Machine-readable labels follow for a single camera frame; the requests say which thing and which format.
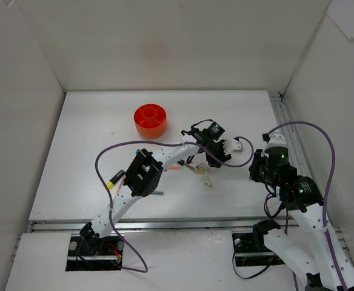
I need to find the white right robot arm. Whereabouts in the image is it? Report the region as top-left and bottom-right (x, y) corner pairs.
(249, 132), (354, 290)

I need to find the aluminium front rail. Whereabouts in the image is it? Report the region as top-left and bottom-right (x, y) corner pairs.
(12, 216), (341, 261)

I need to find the aluminium rail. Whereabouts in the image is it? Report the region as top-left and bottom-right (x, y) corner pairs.
(268, 92), (312, 178)
(12, 216), (341, 261)

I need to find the dirty white eraser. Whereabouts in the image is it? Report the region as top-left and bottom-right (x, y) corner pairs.
(201, 164), (211, 173)

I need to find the aluminium right side rail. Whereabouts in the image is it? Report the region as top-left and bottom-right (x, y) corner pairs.
(268, 92), (312, 178)

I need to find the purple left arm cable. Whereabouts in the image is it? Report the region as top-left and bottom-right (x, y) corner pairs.
(95, 136), (255, 273)

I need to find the small tan staple box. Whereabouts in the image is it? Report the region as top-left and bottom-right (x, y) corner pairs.
(195, 169), (204, 175)

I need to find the white staple box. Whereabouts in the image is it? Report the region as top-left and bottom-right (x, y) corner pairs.
(201, 176), (213, 192)

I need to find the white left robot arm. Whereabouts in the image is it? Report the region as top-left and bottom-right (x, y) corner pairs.
(80, 121), (232, 255)

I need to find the orange round pen holder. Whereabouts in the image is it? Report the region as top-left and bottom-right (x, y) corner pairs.
(133, 104), (167, 139)

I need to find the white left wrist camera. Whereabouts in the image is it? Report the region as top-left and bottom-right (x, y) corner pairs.
(223, 138), (244, 155)

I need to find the yellow cap black highlighter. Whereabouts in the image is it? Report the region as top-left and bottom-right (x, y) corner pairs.
(106, 170), (125, 190)

